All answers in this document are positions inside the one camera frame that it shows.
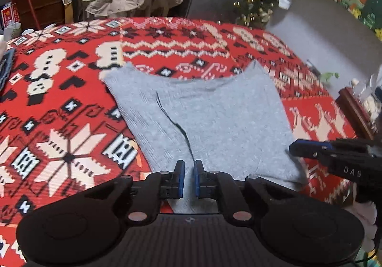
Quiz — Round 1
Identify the tan paper bag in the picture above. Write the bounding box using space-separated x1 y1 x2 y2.
64 1 74 24

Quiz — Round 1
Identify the red broom stick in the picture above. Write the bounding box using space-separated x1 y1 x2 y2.
21 0 42 30

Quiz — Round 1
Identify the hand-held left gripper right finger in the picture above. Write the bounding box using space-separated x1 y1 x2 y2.
194 160 294 223

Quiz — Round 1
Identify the wooden bedside cabinet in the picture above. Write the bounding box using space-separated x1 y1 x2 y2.
336 86 377 141

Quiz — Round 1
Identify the folded blue garment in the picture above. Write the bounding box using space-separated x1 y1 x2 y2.
0 48 16 91

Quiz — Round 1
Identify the cream cloth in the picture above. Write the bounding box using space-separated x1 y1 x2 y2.
361 95 381 121

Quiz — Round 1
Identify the red white box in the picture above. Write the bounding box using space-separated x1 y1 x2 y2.
1 3 21 27

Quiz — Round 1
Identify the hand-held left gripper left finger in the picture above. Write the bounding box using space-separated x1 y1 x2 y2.
82 160 185 225

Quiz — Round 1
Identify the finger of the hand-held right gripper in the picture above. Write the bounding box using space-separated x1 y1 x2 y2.
289 139 334 158

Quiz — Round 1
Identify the clear plastic bottle pack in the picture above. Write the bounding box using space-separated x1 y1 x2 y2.
350 78 377 100

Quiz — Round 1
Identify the grey knit sweater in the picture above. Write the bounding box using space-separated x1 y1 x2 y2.
103 60 308 214

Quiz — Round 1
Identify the wooden dresser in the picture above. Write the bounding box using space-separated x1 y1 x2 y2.
12 0 68 30

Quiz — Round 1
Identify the red patterned blanket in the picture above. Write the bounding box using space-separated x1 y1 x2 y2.
0 16 359 267

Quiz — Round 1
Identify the white plastic bag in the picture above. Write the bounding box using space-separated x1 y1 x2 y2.
2 22 22 42

